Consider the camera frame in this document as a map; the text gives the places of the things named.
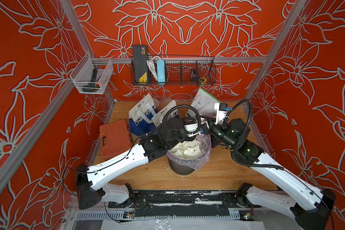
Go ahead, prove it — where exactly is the grey mesh trash bin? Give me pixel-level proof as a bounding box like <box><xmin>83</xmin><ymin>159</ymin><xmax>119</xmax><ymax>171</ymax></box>
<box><xmin>168</xmin><ymin>159</ymin><xmax>195</xmax><ymax>175</ymax></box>

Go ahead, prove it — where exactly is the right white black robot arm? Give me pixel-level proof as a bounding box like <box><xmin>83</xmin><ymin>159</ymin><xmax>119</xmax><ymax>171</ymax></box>
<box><xmin>208</xmin><ymin>99</ymin><xmax>336</xmax><ymax>230</ymax></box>

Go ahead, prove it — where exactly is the yellow black tape measure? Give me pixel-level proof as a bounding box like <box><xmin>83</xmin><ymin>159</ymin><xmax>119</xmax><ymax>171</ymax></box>
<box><xmin>199</xmin><ymin>77</ymin><xmax>207</xmax><ymax>85</ymax></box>

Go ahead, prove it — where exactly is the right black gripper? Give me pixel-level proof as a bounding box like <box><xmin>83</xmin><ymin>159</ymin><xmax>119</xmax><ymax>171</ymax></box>
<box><xmin>196</xmin><ymin>115</ymin><xmax>238</xmax><ymax>151</ymax></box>

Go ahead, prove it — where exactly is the pile of torn paper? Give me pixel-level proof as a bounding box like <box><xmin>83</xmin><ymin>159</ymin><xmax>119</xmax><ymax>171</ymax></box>
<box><xmin>170</xmin><ymin>140</ymin><xmax>203</xmax><ymax>160</ymax></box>

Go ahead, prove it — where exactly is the black wire wall basket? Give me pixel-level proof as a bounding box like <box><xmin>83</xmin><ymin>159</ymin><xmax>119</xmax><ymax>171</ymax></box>
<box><xmin>130</xmin><ymin>56</ymin><xmax>217</xmax><ymax>87</ymax></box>

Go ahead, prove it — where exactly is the blue white paper bag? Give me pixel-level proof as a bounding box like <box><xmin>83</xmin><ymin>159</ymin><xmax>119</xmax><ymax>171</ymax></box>
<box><xmin>152</xmin><ymin>100</ymin><xmax>179</xmax><ymax>127</ymax></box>
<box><xmin>128</xmin><ymin>94</ymin><xmax>158</xmax><ymax>136</ymax></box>

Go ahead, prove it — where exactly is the white green paper bag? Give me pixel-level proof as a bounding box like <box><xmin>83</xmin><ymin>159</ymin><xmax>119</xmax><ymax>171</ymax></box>
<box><xmin>190</xmin><ymin>87</ymin><xmax>221</xmax><ymax>117</ymax></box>

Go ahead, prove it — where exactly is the dark small item in basket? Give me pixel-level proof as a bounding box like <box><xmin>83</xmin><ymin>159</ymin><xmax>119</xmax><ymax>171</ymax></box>
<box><xmin>191</xmin><ymin>69</ymin><xmax>199</xmax><ymax>82</ymax></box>

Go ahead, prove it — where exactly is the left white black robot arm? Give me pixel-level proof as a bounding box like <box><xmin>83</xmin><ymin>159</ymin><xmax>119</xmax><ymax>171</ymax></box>
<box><xmin>75</xmin><ymin>105</ymin><xmax>209</xmax><ymax>210</ymax></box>

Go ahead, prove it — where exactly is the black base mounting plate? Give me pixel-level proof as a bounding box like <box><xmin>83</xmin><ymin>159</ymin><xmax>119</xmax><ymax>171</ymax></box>
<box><xmin>105</xmin><ymin>190</ymin><xmax>258</xmax><ymax>220</ymax></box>

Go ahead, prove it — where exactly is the dark green tool in box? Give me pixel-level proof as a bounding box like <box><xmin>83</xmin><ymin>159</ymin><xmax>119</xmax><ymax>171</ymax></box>
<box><xmin>82</xmin><ymin>69</ymin><xmax>100</xmax><ymax>93</ymax></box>

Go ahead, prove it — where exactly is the clear acrylic wall box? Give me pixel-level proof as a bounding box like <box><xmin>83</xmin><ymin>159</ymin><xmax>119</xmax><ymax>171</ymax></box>
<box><xmin>71</xmin><ymin>53</ymin><xmax>114</xmax><ymax>94</ymax></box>

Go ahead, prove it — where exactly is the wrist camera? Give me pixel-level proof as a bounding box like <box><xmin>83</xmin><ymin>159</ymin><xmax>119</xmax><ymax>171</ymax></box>
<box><xmin>214</xmin><ymin>103</ymin><xmax>230</xmax><ymax>125</ymax></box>
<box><xmin>184</xmin><ymin>123</ymin><xmax>205</xmax><ymax>137</ymax></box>

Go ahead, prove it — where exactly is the light blue power bank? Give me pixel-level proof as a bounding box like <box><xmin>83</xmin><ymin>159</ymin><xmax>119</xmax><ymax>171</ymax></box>
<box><xmin>156</xmin><ymin>59</ymin><xmax>166</xmax><ymax>85</ymax></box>

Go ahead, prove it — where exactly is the white tape roll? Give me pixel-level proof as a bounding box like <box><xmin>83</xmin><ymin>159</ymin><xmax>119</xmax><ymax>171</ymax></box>
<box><xmin>153</xmin><ymin>98</ymin><xmax>160</xmax><ymax>107</ymax></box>

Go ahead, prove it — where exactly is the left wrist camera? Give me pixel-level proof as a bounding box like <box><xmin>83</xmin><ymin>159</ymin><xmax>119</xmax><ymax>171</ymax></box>
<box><xmin>184</xmin><ymin>123</ymin><xmax>205</xmax><ymax>137</ymax></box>

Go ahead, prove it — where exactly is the clear plastic bin liner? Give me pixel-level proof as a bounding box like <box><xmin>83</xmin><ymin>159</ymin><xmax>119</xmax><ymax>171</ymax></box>
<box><xmin>167</xmin><ymin>134</ymin><xmax>212</xmax><ymax>170</ymax></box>

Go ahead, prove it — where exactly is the black yellow box device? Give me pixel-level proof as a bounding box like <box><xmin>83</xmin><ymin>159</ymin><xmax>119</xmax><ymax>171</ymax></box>
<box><xmin>132</xmin><ymin>45</ymin><xmax>150</xmax><ymax>85</ymax></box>

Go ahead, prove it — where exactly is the red plastic tool case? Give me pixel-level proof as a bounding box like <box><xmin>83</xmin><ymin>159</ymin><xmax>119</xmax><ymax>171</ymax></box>
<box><xmin>99</xmin><ymin>119</ymin><xmax>132</xmax><ymax>161</ymax></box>

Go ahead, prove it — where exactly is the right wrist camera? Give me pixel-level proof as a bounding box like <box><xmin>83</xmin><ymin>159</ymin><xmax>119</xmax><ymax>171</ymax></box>
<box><xmin>214</xmin><ymin>103</ymin><xmax>230</xmax><ymax>125</ymax></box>

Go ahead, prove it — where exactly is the white coiled cable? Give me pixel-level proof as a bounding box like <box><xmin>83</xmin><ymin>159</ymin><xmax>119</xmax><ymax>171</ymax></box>
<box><xmin>146</xmin><ymin>56</ymin><xmax>162</xmax><ymax>81</ymax></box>

